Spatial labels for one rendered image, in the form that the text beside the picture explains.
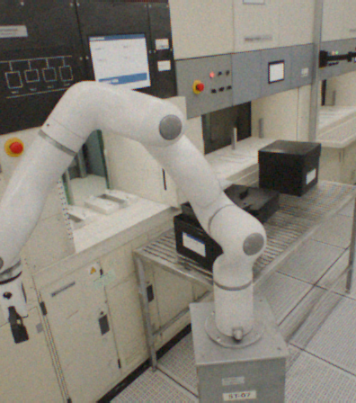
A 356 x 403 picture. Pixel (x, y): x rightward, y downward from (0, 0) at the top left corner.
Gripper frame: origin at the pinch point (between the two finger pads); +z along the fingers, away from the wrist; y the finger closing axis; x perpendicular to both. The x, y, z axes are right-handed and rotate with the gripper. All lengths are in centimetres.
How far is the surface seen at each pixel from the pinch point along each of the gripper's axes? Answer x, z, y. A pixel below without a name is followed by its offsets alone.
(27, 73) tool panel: -16, -57, 55
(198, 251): -66, 19, 39
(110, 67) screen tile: -47, -56, 70
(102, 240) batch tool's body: -31, 14, 63
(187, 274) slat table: -58, 25, 35
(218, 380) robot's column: -48, 33, -10
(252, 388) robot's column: -58, 38, -13
